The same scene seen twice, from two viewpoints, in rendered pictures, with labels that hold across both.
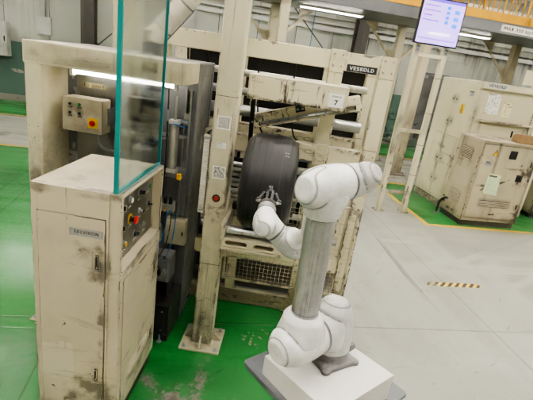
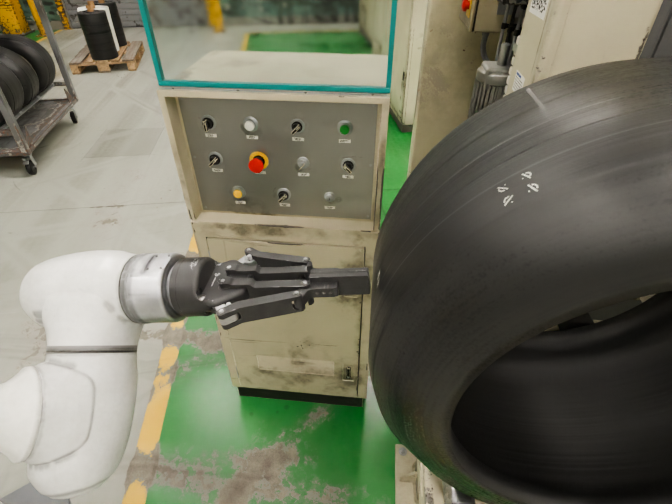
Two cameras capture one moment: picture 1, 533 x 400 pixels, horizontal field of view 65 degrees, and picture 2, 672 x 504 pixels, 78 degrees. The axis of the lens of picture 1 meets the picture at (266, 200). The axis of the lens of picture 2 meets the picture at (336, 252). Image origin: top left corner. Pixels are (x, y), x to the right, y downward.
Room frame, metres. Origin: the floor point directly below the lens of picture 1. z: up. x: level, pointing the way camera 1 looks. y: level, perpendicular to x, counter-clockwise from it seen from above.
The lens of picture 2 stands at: (2.11, -0.39, 1.57)
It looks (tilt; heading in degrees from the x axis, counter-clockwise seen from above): 38 degrees down; 94
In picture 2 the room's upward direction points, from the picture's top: straight up
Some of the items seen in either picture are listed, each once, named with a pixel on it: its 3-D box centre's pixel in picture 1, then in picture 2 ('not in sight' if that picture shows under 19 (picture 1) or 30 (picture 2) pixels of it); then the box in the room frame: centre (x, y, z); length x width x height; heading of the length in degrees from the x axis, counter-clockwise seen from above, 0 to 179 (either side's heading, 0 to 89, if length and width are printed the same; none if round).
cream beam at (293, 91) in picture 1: (297, 92); not in sight; (2.71, -0.10, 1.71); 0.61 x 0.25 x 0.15; 88
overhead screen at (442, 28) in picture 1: (439, 22); not in sight; (5.86, -1.85, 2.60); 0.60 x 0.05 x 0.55; 101
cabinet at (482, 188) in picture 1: (487, 181); not in sight; (6.08, -3.18, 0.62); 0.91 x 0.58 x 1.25; 101
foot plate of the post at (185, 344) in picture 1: (202, 336); (433, 483); (2.40, 0.30, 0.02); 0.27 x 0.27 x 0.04; 88
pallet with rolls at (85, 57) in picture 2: not in sight; (102, 32); (-1.62, 5.88, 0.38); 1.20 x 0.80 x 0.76; 109
